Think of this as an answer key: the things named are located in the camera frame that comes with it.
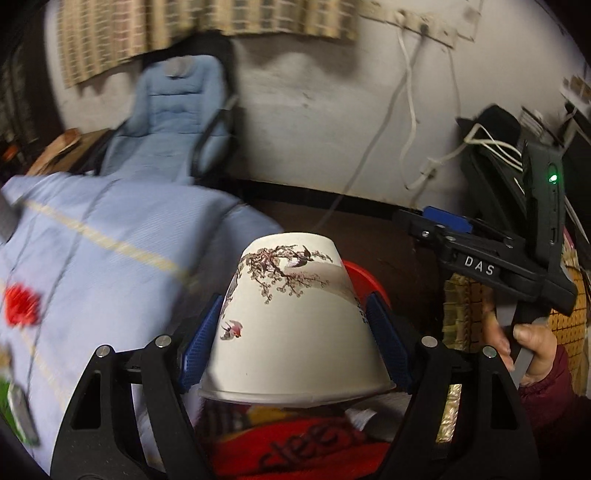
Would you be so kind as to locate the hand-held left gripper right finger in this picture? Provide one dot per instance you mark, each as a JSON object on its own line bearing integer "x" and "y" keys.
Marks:
{"x": 388, "y": 341}

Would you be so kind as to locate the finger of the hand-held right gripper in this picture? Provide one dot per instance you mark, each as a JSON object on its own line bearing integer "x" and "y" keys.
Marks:
{"x": 445, "y": 219}
{"x": 413, "y": 222}

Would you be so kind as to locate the blue cushioned chair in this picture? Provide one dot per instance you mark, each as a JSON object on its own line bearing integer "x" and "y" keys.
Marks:
{"x": 171, "y": 120}

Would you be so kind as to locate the red yarn pompom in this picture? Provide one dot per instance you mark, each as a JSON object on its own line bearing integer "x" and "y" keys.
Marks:
{"x": 23, "y": 304}

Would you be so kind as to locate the red cloth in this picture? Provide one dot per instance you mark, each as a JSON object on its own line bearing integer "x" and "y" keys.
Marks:
{"x": 240, "y": 447}

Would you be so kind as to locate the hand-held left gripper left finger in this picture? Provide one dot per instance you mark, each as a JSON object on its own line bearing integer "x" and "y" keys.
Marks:
{"x": 201, "y": 341}

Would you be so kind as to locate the white wall outlet strip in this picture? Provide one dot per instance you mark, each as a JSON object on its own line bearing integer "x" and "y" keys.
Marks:
{"x": 415, "y": 21}

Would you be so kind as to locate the yellow bamboo seat mat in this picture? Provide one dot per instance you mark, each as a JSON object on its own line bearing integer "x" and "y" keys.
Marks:
{"x": 577, "y": 323}

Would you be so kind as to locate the beige checked curtain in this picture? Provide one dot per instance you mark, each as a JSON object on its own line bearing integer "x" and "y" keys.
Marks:
{"x": 184, "y": 32}

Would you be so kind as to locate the wooden side table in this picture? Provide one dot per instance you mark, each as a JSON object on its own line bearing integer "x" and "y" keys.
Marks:
{"x": 69, "y": 152}

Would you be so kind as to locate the person's right forearm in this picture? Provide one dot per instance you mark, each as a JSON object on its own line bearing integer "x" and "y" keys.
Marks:
{"x": 563, "y": 415}

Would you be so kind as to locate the printed paper cup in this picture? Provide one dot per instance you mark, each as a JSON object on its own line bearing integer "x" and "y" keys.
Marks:
{"x": 295, "y": 341}

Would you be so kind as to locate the person's right hand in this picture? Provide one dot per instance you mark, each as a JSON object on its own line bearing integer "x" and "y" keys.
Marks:
{"x": 538, "y": 350}

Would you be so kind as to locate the red plastic basket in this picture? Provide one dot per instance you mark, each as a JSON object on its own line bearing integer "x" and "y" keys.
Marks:
{"x": 364, "y": 279}

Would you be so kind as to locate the blue striped tablecloth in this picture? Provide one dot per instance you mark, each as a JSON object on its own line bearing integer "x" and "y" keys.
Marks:
{"x": 92, "y": 277}

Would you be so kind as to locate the green foil wrapper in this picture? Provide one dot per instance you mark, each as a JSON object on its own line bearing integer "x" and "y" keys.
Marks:
{"x": 5, "y": 397}

